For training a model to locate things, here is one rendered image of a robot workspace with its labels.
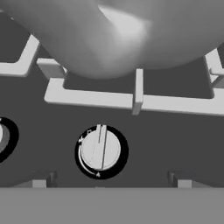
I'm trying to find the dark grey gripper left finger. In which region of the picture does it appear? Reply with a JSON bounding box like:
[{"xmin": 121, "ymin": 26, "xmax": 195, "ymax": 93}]
[{"xmin": 11, "ymin": 170, "xmax": 58, "ymax": 189}]

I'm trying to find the dark grey hob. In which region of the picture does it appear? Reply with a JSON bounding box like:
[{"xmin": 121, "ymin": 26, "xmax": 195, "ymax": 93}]
[{"xmin": 0, "ymin": 11, "xmax": 224, "ymax": 189}]

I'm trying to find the white hob knob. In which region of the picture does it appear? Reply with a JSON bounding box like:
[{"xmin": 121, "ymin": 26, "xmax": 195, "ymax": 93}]
[
  {"xmin": 0, "ymin": 116, "xmax": 20, "ymax": 165},
  {"xmin": 74, "ymin": 123, "xmax": 130, "ymax": 180}
]

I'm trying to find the pale grey burner grate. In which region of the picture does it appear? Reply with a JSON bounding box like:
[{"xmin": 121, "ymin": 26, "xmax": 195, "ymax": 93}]
[
  {"xmin": 0, "ymin": 34, "xmax": 42, "ymax": 79},
  {"xmin": 36, "ymin": 46, "xmax": 224, "ymax": 117}
]

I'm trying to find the grey kettle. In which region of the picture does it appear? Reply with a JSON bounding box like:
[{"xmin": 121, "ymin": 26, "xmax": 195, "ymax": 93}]
[{"xmin": 0, "ymin": 0, "xmax": 224, "ymax": 81}]

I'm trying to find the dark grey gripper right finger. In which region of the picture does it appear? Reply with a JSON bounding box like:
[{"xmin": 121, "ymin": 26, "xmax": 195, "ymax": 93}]
[{"xmin": 166, "ymin": 170, "xmax": 216, "ymax": 189}]

